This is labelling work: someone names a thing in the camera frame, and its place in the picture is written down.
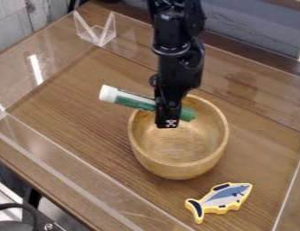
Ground yellow blue fish toy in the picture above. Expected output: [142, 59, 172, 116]
[184, 182, 253, 224]

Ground green white marker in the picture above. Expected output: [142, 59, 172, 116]
[98, 84, 196, 123]

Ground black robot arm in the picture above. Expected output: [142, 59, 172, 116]
[146, 0, 206, 128]

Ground brown wooden bowl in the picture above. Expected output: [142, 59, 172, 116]
[127, 95, 230, 180]

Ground clear acrylic tray wall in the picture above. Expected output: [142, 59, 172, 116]
[0, 112, 191, 231]

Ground black cable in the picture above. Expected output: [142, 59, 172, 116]
[0, 203, 40, 231]

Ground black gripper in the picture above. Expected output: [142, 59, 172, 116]
[148, 38, 204, 128]

